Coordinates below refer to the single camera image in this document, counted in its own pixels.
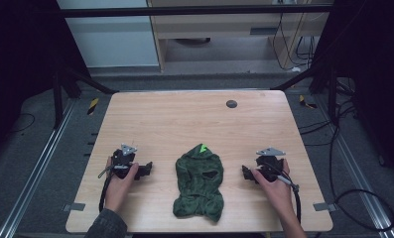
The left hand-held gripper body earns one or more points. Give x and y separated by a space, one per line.
122 162

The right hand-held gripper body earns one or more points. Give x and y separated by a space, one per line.
269 165

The dark green fleece pet garment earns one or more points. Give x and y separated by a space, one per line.
198 185

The person's left hand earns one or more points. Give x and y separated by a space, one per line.
117 190

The person's right hand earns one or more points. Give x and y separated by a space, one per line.
277 193

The yellow black striped tape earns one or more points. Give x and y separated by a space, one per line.
306 103
92 106

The grey round table grommet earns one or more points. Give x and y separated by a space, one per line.
231 104

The black metal stand leg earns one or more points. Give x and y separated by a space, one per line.
323 82
68 86

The white cabinet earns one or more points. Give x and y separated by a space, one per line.
111 36

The black curtain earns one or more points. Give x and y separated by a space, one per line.
19 66
373 66

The light wooden desk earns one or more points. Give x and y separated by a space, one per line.
224 26

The grey metal table bracket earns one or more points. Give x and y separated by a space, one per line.
324 207
74 207

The aluminium floor rail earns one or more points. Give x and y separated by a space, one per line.
360 175
35 175

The black metal frame crossbar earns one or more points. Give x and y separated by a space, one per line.
191 11

